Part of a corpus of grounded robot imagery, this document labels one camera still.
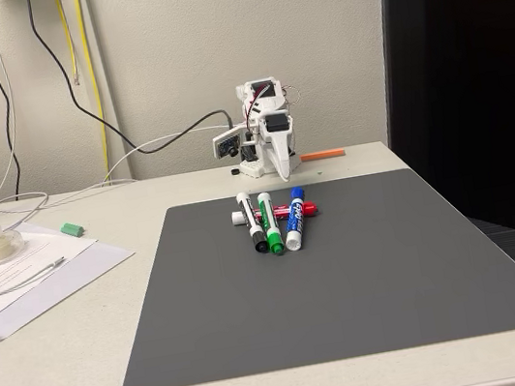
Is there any grey rectangular mat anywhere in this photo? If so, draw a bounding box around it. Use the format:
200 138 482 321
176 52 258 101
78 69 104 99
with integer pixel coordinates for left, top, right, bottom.
95 150 515 386

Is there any blue dry erase marker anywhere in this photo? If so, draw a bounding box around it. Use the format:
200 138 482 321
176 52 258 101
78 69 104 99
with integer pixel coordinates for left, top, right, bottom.
277 186 317 253

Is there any white-framed gripper camera box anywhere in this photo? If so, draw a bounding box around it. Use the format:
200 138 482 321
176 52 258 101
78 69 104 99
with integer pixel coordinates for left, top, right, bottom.
211 126 249 162

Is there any dark wooden door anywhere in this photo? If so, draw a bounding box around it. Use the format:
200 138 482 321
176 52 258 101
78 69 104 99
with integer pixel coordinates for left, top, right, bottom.
364 0 515 274

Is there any white robot power cable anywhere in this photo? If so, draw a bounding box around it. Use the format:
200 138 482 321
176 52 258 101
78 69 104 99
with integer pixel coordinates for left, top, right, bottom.
38 119 256 208

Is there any long yellow cable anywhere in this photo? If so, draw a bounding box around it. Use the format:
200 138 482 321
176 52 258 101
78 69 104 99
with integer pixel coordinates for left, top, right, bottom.
75 0 135 187

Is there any green marker cap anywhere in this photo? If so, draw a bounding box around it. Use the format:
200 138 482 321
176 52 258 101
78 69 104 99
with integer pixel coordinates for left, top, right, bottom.
58 219 86 241

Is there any black dry erase marker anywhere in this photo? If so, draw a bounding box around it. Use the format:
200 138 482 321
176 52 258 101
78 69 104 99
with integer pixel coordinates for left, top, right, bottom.
234 189 271 257

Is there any green dry erase marker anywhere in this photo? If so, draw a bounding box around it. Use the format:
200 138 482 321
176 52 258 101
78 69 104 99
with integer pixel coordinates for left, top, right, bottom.
256 190 288 258

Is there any orange flat bar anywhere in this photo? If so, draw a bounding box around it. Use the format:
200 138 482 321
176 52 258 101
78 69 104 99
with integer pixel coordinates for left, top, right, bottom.
298 147 347 163

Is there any printed white paper sheet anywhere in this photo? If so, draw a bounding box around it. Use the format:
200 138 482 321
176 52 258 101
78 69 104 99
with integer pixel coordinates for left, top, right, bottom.
0 210 107 306
0 230 147 341

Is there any thin black hanging cable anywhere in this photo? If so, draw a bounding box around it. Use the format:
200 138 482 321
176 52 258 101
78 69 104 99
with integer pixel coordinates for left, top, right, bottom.
0 31 27 202

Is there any thick black camera cable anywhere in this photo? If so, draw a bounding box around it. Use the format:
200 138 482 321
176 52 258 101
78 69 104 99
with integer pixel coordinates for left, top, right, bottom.
26 0 236 170

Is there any short yellow cable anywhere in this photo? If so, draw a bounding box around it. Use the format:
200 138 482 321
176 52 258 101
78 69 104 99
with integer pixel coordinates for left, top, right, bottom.
53 0 83 90

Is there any red dry erase marker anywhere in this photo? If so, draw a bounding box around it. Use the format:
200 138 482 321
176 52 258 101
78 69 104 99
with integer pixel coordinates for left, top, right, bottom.
229 197 321 231

